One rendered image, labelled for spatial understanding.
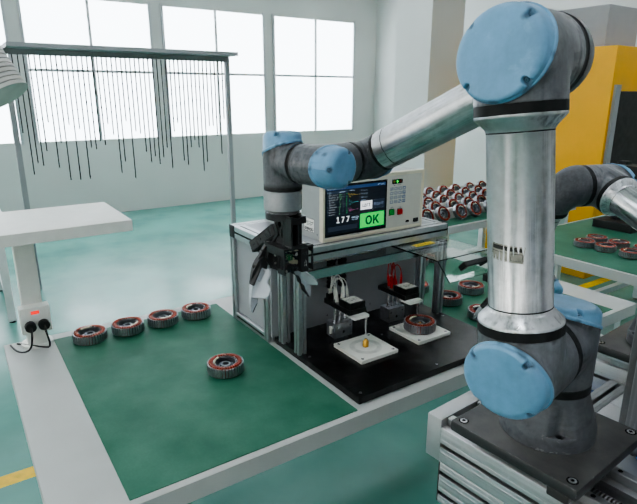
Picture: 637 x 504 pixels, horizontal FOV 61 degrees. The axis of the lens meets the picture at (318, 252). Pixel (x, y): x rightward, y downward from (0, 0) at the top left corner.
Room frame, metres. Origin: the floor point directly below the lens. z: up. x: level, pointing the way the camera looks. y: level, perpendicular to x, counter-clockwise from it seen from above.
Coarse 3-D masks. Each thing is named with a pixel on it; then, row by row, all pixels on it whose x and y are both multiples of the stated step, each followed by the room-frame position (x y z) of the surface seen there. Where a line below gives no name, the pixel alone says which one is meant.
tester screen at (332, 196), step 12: (336, 192) 1.70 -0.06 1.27; (348, 192) 1.73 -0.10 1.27; (360, 192) 1.76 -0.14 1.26; (372, 192) 1.78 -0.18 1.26; (384, 192) 1.81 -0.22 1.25; (336, 204) 1.70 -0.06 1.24; (348, 204) 1.73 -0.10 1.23; (360, 204) 1.76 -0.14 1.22; (384, 204) 1.81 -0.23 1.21; (336, 216) 1.70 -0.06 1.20; (360, 228) 1.76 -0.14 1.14
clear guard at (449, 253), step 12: (420, 240) 1.89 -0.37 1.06; (432, 240) 1.89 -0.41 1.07; (444, 240) 1.89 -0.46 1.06; (420, 252) 1.74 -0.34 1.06; (432, 252) 1.74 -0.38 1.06; (444, 252) 1.74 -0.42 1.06; (456, 252) 1.74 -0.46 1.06; (468, 252) 1.74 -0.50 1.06; (480, 252) 1.75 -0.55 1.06; (444, 264) 1.64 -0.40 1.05; (456, 264) 1.66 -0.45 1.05; (456, 276) 1.63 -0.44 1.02; (468, 276) 1.65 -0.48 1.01
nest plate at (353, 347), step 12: (360, 336) 1.69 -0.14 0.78; (372, 336) 1.69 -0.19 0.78; (336, 348) 1.62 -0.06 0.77; (348, 348) 1.60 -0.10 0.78; (360, 348) 1.60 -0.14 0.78; (372, 348) 1.60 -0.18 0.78; (384, 348) 1.60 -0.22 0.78; (396, 348) 1.60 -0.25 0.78; (360, 360) 1.51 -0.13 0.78; (372, 360) 1.53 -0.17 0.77
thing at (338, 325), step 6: (336, 318) 1.74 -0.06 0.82; (342, 318) 1.74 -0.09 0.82; (348, 318) 1.74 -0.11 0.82; (330, 324) 1.71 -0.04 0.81; (336, 324) 1.69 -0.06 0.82; (342, 324) 1.71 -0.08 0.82; (348, 324) 1.72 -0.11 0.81; (336, 330) 1.69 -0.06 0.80; (342, 330) 1.71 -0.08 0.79; (348, 330) 1.72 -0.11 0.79; (336, 336) 1.69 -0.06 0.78; (342, 336) 1.71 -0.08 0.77
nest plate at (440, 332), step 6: (402, 324) 1.79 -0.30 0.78; (396, 330) 1.74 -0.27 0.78; (402, 330) 1.74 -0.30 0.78; (438, 330) 1.74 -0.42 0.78; (444, 330) 1.74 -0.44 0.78; (402, 336) 1.71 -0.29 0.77; (408, 336) 1.69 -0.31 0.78; (414, 336) 1.69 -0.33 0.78; (420, 336) 1.69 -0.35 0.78; (426, 336) 1.69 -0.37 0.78; (432, 336) 1.69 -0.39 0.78; (438, 336) 1.69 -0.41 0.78; (444, 336) 1.71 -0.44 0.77; (414, 342) 1.66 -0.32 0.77; (420, 342) 1.65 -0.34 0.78; (426, 342) 1.66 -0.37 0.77
